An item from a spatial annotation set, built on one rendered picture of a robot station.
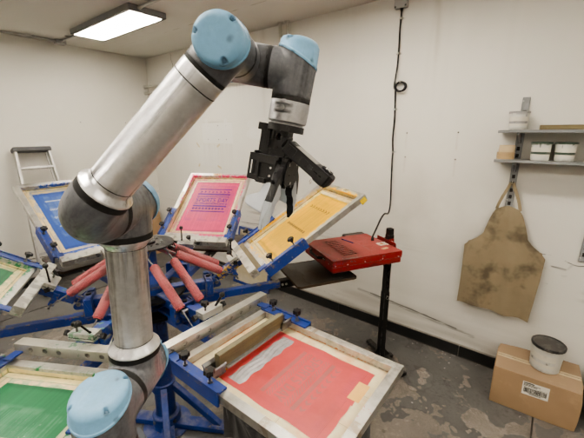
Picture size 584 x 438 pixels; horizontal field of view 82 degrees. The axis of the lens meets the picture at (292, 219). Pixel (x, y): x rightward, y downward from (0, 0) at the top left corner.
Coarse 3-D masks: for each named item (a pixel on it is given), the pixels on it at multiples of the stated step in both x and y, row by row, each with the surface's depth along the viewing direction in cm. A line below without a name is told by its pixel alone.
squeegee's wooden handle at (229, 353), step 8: (272, 320) 160; (280, 320) 165; (256, 328) 153; (264, 328) 156; (272, 328) 161; (280, 328) 166; (248, 336) 148; (256, 336) 152; (264, 336) 157; (232, 344) 142; (240, 344) 144; (248, 344) 148; (224, 352) 137; (232, 352) 141; (240, 352) 145; (216, 360) 137; (224, 360) 138; (232, 360) 142
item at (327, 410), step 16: (272, 368) 143; (240, 384) 134; (256, 384) 134; (256, 400) 126; (272, 400) 126; (320, 400) 126; (336, 400) 126; (288, 416) 119; (304, 416) 119; (320, 416) 119; (336, 416) 119; (304, 432) 113; (320, 432) 113
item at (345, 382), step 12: (276, 336) 165; (288, 336) 165; (264, 348) 156; (288, 348) 156; (300, 348) 156; (312, 348) 156; (276, 360) 148; (288, 360) 148; (324, 360) 148; (336, 360) 148; (348, 372) 141; (360, 372) 141; (336, 384) 134; (348, 384) 134; (336, 396) 128
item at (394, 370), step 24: (264, 312) 181; (216, 336) 159; (312, 336) 163; (192, 360) 146; (384, 360) 143; (384, 384) 129; (240, 408) 118; (264, 432) 111; (288, 432) 109; (360, 432) 109
